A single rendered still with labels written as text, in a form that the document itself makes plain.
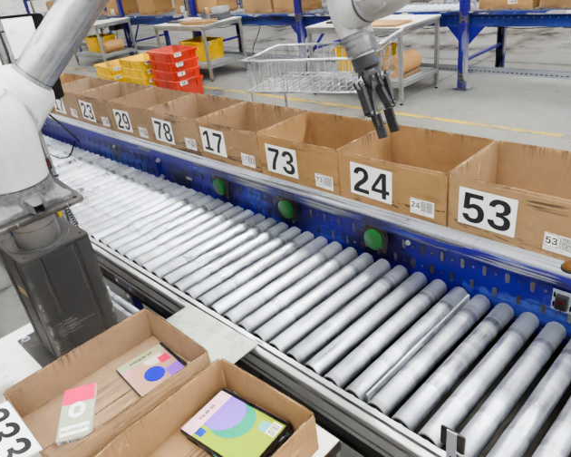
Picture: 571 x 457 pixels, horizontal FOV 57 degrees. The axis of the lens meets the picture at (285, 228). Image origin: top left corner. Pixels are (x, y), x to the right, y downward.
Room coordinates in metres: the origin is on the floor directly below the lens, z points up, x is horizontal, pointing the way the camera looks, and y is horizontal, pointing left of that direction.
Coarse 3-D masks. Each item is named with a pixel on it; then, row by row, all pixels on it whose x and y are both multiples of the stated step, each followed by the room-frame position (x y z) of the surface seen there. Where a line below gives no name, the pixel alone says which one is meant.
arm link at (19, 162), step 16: (0, 96) 1.18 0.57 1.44; (0, 112) 1.15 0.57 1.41; (16, 112) 1.18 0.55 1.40; (0, 128) 1.13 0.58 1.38; (16, 128) 1.16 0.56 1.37; (32, 128) 1.20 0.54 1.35; (0, 144) 1.12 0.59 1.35; (16, 144) 1.14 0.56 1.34; (32, 144) 1.18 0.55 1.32; (0, 160) 1.12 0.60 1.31; (16, 160) 1.13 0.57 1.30; (32, 160) 1.16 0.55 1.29; (0, 176) 1.12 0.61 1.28; (16, 176) 1.13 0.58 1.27; (32, 176) 1.15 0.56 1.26; (0, 192) 1.12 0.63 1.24
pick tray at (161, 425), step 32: (192, 384) 0.85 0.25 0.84; (224, 384) 0.91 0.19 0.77; (256, 384) 0.83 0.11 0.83; (160, 416) 0.79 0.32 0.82; (192, 416) 0.84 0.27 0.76; (288, 416) 0.77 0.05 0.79; (128, 448) 0.73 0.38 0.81; (160, 448) 0.76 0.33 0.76; (192, 448) 0.75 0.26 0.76; (288, 448) 0.66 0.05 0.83
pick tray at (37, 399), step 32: (128, 320) 1.11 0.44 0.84; (160, 320) 1.09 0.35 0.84; (96, 352) 1.05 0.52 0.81; (128, 352) 1.09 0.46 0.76; (192, 352) 1.00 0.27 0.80; (32, 384) 0.94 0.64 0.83; (64, 384) 0.98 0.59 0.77; (160, 384) 0.85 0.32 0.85; (32, 416) 0.91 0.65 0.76; (96, 416) 0.88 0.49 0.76; (128, 416) 0.80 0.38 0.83; (64, 448) 0.80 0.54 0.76; (96, 448) 0.74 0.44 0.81
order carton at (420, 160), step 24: (360, 144) 1.66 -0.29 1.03; (384, 144) 1.74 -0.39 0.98; (408, 144) 1.71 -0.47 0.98; (432, 144) 1.64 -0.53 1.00; (456, 144) 1.57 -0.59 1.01; (480, 144) 1.51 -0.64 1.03; (384, 168) 1.44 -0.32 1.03; (408, 168) 1.38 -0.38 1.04; (432, 168) 1.64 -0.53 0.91; (408, 192) 1.38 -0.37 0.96; (432, 192) 1.32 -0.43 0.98
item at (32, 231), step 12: (60, 180) 1.30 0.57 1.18; (72, 192) 1.21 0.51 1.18; (60, 204) 1.15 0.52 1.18; (72, 204) 1.16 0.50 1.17; (24, 216) 1.11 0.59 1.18; (36, 216) 1.11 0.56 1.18; (48, 216) 1.18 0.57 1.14; (0, 228) 1.07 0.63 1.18; (12, 228) 1.07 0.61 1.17; (24, 228) 1.15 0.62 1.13; (36, 228) 1.15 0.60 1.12; (48, 228) 1.17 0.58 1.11; (60, 228) 1.22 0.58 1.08; (24, 240) 1.15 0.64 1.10; (36, 240) 1.15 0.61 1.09; (48, 240) 1.16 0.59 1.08
